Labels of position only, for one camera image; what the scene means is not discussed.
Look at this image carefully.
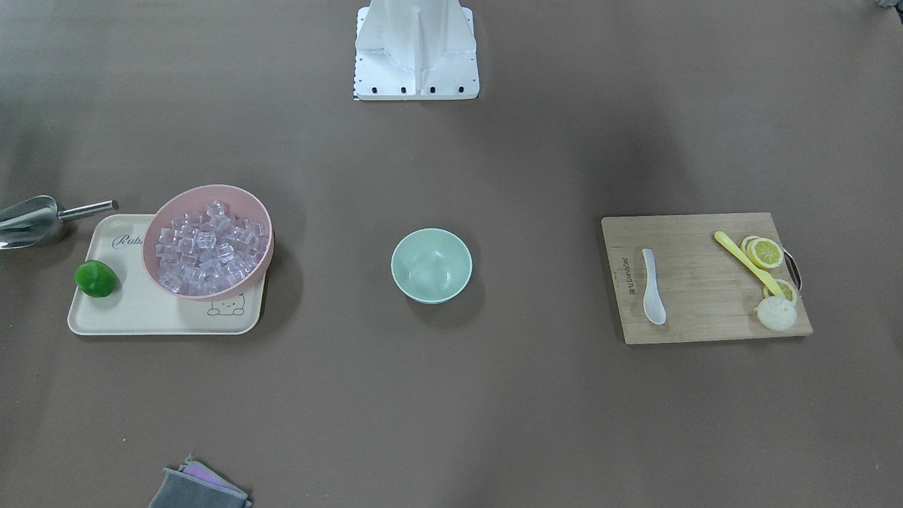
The wooden cutting board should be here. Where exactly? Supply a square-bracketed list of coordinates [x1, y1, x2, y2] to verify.
[600, 212, 813, 345]

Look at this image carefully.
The metal ice scoop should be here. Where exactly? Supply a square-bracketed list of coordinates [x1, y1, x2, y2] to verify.
[1, 194, 119, 250]

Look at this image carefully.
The mint green bowl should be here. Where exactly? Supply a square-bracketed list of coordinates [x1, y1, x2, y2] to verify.
[390, 228, 473, 305]

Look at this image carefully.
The lemon slice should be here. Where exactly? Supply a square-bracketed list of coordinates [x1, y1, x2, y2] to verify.
[746, 237, 784, 270]
[763, 279, 799, 306]

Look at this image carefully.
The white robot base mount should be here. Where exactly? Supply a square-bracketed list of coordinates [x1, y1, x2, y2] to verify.
[353, 1, 480, 101]

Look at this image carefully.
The cream rectangular tray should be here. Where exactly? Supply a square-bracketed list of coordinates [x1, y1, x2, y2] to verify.
[67, 214, 265, 337]

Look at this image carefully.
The green lime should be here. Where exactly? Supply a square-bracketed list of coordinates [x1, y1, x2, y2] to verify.
[74, 258, 119, 297]

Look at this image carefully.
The pile of clear ice cubes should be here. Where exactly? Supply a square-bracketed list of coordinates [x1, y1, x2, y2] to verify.
[154, 200, 271, 297]

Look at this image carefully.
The white onion half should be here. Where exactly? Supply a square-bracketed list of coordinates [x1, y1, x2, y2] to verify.
[755, 296, 799, 332]

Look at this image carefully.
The grey folded cloth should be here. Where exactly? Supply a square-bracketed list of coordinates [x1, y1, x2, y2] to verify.
[149, 457, 253, 507]

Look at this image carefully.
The yellow plastic spoon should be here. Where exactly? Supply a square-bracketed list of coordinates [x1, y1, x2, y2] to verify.
[713, 231, 784, 296]

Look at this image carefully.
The pink bowl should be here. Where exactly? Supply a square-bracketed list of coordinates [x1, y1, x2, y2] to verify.
[144, 184, 275, 301]

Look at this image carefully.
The white ceramic spoon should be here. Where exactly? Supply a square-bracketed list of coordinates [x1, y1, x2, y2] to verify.
[641, 248, 667, 325]

